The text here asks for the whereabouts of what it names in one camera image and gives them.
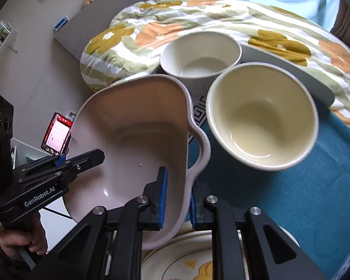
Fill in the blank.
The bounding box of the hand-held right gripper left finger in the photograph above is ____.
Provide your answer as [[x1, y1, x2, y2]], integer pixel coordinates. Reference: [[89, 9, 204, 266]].
[[41, 166, 168, 280]]

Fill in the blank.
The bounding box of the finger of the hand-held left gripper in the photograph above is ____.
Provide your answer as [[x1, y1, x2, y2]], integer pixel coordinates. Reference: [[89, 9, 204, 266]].
[[54, 149, 105, 178], [14, 153, 67, 178]]

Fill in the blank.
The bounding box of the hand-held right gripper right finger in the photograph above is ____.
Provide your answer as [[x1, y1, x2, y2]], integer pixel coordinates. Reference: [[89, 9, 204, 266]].
[[189, 192, 328, 280]]

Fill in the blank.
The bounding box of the pink heart-shaped bowl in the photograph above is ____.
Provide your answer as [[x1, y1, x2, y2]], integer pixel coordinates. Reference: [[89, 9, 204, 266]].
[[65, 74, 211, 251]]

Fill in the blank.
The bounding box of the yellow bear plate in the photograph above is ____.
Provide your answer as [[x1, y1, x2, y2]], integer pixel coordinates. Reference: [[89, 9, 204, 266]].
[[141, 229, 299, 280]]

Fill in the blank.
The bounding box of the cream round bowl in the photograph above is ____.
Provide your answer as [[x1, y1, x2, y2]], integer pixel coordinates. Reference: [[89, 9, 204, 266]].
[[206, 63, 320, 172]]

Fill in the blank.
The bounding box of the white round bowl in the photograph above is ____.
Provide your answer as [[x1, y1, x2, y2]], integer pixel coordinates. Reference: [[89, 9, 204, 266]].
[[160, 31, 242, 100]]

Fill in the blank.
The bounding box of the person's left hand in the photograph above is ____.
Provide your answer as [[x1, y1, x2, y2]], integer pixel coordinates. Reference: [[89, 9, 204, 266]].
[[0, 211, 47, 254]]

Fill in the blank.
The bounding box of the phone with red screen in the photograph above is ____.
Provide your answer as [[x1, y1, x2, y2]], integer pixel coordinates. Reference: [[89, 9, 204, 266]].
[[40, 112, 74, 155]]

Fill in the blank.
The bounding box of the blue tablecloth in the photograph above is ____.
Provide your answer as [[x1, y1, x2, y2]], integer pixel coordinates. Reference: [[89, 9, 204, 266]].
[[187, 93, 350, 280]]

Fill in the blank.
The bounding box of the grey headboard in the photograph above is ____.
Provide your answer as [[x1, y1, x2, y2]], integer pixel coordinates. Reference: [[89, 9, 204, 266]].
[[53, 0, 170, 62]]

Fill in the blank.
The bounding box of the small blue white box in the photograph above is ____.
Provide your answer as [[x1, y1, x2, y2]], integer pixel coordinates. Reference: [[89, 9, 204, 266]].
[[53, 16, 69, 32]]

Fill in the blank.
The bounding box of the floral striped quilt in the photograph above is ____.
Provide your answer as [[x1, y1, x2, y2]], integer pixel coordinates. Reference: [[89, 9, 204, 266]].
[[80, 0, 350, 139]]

